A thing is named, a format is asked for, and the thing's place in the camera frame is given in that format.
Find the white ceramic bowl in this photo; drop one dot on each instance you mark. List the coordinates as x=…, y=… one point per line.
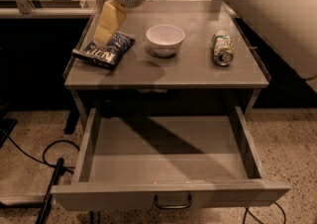
x=165, y=40

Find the green soda can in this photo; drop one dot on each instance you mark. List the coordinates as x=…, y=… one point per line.
x=223, y=51

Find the black pole on floor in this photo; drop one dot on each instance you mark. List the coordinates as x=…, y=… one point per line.
x=47, y=202

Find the blue chip bag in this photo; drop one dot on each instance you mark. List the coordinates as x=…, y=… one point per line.
x=109, y=55

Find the grey cabinet table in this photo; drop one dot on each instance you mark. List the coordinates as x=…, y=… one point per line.
x=192, y=67

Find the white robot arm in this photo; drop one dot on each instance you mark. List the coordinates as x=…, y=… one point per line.
x=289, y=26

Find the black object far left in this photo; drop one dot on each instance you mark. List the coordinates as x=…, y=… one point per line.
x=6, y=124

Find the black drawer handle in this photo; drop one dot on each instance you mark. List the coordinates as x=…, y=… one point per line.
x=173, y=203

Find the grey open drawer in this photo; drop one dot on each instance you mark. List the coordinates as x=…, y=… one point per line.
x=124, y=162

